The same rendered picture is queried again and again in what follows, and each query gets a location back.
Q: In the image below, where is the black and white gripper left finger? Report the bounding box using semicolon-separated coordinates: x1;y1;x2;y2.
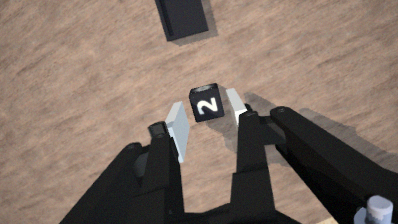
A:
59;101;190;224

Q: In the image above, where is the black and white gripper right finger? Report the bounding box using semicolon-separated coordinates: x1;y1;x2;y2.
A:
226;88;398;224

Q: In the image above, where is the black cube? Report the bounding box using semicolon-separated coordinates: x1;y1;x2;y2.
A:
189;83;225;122

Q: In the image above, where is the black rectangular tray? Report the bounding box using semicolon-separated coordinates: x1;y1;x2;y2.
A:
155;0;208;42

